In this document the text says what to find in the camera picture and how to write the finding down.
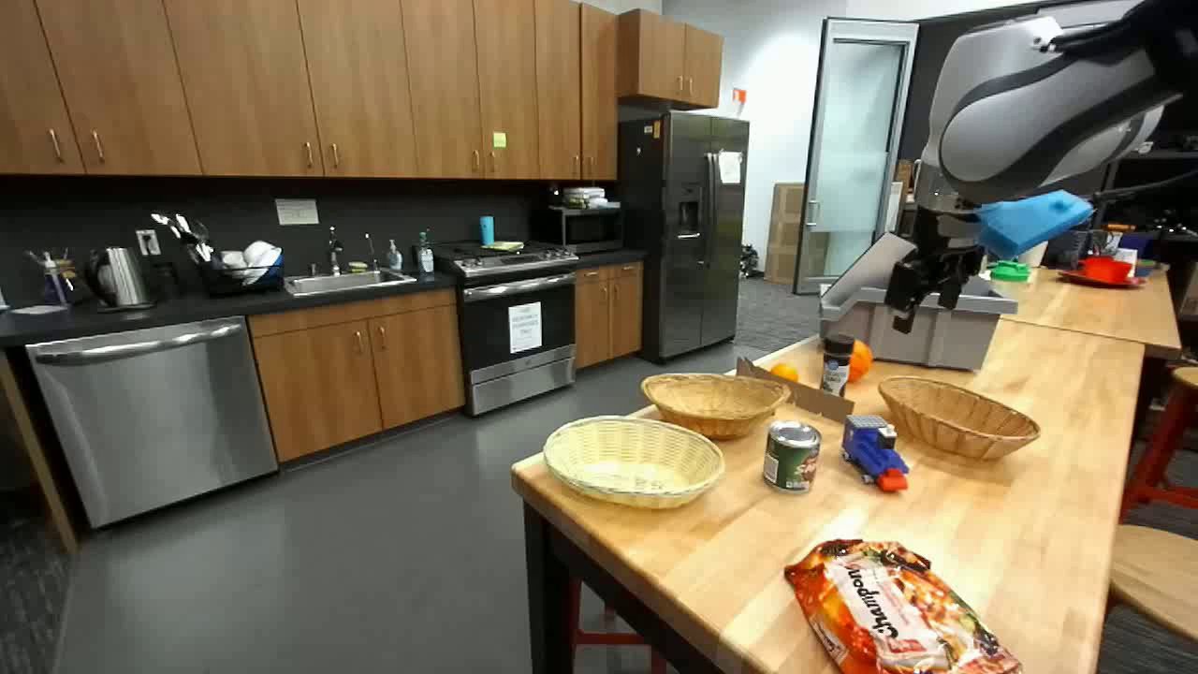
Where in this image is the black microwave oven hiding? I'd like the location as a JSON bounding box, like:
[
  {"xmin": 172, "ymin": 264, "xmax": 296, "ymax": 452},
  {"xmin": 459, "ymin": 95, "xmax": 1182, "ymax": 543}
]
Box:
[{"xmin": 537, "ymin": 201, "xmax": 629, "ymax": 250}]

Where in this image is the wooden wall cabinet row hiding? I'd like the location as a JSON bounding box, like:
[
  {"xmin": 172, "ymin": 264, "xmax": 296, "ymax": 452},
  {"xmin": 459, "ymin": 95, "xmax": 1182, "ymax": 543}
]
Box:
[{"xmin": 0, "ymin": 0, "xmax": 620, "ymax": 184}]

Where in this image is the narrow wooden base cabinet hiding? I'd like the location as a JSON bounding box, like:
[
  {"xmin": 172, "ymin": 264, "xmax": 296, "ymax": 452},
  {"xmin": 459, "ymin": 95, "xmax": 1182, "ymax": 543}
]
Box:
[{"xmin": 571, "ymin": 257, "xmax": 646, "ymax": 373}]

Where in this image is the white wall notice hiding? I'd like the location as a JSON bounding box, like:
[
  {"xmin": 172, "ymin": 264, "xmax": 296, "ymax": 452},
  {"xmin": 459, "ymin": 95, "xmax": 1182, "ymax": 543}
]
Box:
[{"xmin": 274, "ymin": 194, "xmax": 323, "ymax": 234}]

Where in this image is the brown wicker basket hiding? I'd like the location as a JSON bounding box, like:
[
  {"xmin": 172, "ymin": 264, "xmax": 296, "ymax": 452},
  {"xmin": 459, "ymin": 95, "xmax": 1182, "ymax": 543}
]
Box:
[
  {"xmin": 638, "ymin": 372, "xmax": 792, "ymax": 441},
  {"xmin": 877, "ymin": 373, "xmax": 1046, "ymax": 463}
]

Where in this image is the orange snack bag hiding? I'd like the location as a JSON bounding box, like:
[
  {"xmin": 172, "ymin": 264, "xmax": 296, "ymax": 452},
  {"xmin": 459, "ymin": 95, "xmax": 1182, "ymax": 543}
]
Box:
[{"xmin": 781, "ymin": 537, "xmax": 1027, "ymax": 674}]

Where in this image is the spice bottle black lid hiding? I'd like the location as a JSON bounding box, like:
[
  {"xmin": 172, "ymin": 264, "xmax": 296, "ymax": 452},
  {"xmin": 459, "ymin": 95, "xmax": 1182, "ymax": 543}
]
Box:
[{"xmin": 817, "ymin": 333, "xmax": 859, "ymax": 400}]

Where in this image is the tin can green label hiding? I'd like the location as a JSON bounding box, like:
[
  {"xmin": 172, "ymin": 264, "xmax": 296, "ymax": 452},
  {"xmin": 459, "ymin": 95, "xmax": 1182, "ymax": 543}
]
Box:
[{"xmin": 761, "ymin": 421, "xmax": 829, "ymax": 494}]

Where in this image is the grey plastic bin with lid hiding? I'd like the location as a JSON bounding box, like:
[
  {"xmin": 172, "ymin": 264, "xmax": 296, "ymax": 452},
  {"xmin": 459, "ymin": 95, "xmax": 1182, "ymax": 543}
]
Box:
[{"xmin": 817, "ymin": 234, "xmax": 1021, "ymax": 373}]

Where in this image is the stainless steel dishwasher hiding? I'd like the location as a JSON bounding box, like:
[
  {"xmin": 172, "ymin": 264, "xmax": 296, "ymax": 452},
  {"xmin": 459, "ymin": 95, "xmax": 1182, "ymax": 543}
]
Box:
[{"xmin": 21, "ymin": 310, "xmax": 282, "ymax": 533}]

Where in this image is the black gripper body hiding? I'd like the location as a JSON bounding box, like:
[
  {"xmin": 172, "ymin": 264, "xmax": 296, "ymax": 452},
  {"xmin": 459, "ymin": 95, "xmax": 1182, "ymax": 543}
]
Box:
[{"xmin": 900, "ymin": 201, "xmax": 990, "ymax": 301}]

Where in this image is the cardboard box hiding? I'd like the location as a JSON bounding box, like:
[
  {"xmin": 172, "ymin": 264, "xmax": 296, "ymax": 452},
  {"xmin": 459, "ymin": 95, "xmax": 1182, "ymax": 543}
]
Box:
[{"xmin": 765, "ymin": 179, "xmax": 809, "ymax": 291}]

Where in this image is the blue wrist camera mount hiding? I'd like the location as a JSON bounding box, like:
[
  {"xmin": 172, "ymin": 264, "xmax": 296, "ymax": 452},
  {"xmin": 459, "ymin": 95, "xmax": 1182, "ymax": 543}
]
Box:
[{"xmin": 972, "ymin": 187, "xmax": 1096, "ymax": 264}]

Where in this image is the white paper sheet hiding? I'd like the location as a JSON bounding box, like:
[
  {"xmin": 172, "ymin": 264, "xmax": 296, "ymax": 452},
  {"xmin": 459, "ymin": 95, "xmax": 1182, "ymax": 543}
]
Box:
[{"xmin": 505, "ymin": 301, "xmax": 545, "ymax": 360}]

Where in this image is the cream wicker basket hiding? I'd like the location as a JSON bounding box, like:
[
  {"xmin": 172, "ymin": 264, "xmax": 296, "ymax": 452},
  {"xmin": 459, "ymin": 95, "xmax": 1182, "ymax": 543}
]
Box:
[{"xmin": 538, "ymin": 411, "xmax": 730, "ymax": 512}]

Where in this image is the red stool with wooden seat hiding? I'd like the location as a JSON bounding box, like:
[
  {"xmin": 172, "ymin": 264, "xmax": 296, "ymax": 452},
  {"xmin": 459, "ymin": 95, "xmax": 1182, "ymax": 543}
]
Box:
[{"xmin": 1119, "ymin": 365, "xmax": 1198, "ymax": 521}]

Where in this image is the dish rack with dishes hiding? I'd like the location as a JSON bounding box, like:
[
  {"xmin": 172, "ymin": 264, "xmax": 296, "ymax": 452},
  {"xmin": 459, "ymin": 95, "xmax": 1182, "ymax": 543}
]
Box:
[{"xmin": 185, "ymin": 237, "xmax": 288, "ymax": 301}]

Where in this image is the blue brick toy train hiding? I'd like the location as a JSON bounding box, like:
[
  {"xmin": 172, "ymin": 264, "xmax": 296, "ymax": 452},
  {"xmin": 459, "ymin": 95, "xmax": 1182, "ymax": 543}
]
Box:
[{"xmin": 839, "ymin": 411, "xmax": 915, "ymax": 498}]

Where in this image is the wooden sink base cabinet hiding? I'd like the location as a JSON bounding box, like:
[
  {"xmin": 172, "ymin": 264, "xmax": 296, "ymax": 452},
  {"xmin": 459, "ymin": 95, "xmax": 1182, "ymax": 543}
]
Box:
[{"xmin": 246, "ymin": 290, "xmax": 469, "ymax": 469}]

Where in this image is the stainless steel oven range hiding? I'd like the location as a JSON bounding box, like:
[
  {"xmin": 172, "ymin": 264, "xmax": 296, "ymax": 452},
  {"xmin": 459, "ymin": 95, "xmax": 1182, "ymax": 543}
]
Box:
[{"xmin": 447, "ymin": 242, "xmax": 585, "ymax": 421}]

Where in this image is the flat grey metal tool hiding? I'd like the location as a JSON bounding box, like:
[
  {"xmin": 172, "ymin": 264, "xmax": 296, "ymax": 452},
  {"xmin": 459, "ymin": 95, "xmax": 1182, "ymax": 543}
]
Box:
[{"xmin": 735, "ymin": 357, "xmax": 859, "ymax": 431}]

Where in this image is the round wooden stool seat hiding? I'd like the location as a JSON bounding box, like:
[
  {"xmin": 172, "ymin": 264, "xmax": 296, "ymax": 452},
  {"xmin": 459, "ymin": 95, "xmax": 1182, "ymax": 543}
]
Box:
[{"xmin": 1104, "ymin": 521, "xmax": 1198, "ymax": 649}]

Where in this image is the clear utensil jar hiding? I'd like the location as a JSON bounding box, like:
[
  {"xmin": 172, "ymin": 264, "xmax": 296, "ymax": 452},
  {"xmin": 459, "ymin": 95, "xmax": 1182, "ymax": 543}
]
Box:
[{"xmin": 29, "ymin": 247, "xmax": 79, "ymax": 310}]

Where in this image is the frosted glass door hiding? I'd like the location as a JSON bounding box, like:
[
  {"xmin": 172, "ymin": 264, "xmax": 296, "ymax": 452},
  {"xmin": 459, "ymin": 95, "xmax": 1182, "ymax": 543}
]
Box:
[{"xmin": 792, "ymin": 14, "xmax": 925, "ymax": 301}]

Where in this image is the steel kitchen sink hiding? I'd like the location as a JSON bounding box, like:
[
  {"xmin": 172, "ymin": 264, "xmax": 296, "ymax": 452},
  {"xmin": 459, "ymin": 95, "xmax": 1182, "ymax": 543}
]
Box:
[{"xmin": 282, "ymin": 265, "xmax": 420, "ymax": 301}]

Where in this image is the stainless steel refrigerator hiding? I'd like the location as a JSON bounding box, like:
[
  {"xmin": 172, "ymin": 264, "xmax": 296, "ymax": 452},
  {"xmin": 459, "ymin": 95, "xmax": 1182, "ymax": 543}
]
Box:
[{"xmin": 619, "ymin": 109, "xmax": 754, "ymax": 367}]

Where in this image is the red metal stool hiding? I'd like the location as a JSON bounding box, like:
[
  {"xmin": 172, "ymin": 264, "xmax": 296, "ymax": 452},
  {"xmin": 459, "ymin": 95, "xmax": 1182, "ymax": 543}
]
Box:
[{"xmin": 565, "ymin": 574, "xmax": 676, "ymax": 674}]

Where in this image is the red bowl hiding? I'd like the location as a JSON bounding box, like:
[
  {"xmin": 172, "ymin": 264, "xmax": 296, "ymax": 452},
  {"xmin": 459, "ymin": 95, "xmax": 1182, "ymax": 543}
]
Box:
[{"xmin": 1062, "ymin": 250, "xmax": 1142, "ymax": 291}]

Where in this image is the silver electric kettle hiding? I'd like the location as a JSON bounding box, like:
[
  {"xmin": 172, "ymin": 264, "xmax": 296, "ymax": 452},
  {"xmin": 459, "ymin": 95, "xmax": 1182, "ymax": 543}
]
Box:
[{"xmin": 90, "ymin": 242, "xmax": 151, "ymax": 310}]

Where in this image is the wooden cabinet above refrigerator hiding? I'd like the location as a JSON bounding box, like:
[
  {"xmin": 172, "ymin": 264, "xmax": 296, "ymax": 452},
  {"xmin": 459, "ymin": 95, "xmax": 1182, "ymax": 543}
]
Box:
[{"xmin": 615, "ymin": 6, "xmax": 725, "ymax": 112}]

